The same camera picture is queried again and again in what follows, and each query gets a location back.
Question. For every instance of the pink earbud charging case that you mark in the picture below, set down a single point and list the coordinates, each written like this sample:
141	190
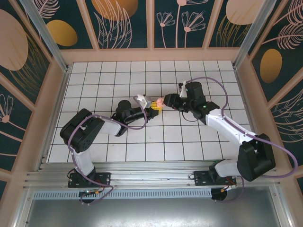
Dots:
160	101

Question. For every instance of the grey metal sheet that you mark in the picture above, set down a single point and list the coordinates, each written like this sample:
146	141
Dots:
151	212

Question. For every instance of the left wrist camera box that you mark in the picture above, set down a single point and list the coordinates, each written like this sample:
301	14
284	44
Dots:
145	100

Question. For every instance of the aluminium side rail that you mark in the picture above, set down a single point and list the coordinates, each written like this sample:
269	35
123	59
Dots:
62	94
244	99

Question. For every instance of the aluminium mounting rail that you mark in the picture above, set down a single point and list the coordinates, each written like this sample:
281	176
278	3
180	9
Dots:
154	175

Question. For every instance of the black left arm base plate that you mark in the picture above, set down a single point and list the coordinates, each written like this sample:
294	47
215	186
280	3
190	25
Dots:
104	178

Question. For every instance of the aluminium frame post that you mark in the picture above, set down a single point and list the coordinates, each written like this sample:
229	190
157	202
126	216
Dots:
251	35
47	35

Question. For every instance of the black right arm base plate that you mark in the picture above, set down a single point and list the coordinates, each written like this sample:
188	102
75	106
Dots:
201	179

